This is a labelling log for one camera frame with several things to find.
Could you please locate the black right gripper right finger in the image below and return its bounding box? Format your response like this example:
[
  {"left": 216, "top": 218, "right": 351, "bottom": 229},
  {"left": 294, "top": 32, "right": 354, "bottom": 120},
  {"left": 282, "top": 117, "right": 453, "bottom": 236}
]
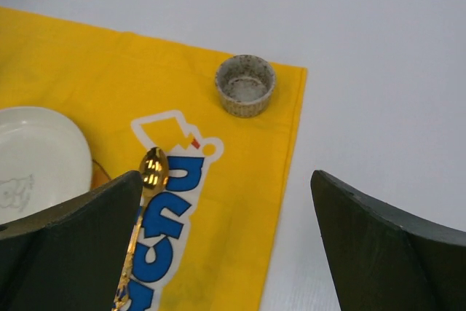
[{"left": 310, "top": 170, "right": 465, "bottom": 310}]

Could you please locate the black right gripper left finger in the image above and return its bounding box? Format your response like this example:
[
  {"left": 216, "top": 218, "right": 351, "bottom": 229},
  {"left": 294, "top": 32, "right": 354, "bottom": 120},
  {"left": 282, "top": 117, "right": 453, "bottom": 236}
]
[{"left": 1, "top": 170, "right": 142, "bottom": 310}]

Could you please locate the white round plate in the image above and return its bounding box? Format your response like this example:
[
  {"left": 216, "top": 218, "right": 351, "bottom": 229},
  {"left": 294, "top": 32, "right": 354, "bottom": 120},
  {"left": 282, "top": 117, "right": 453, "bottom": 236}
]
[{"left": 1, "top": 106, "right": 92, "bottom": 224}]

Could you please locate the gold ornate spoon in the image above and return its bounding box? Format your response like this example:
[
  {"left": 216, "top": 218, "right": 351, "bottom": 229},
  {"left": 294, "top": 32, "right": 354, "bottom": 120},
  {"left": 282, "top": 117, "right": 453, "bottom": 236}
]
[{"left": 111, "top": 146, "right": 169, "bottom": 310}]

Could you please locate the yellow Pikachu cloth placemat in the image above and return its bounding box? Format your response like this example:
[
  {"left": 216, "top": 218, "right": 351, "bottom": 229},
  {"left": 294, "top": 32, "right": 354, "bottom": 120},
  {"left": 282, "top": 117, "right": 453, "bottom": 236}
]
[{"left": 1, "top": 8, "right": 307, "bottom": 310}]

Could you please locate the speckled ceramic ramekin cup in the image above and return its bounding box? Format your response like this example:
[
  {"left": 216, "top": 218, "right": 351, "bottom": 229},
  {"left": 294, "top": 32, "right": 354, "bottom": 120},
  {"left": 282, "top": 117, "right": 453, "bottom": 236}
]
[{"left": 214, "top": 55, "right": 277, "bottom": 118}]

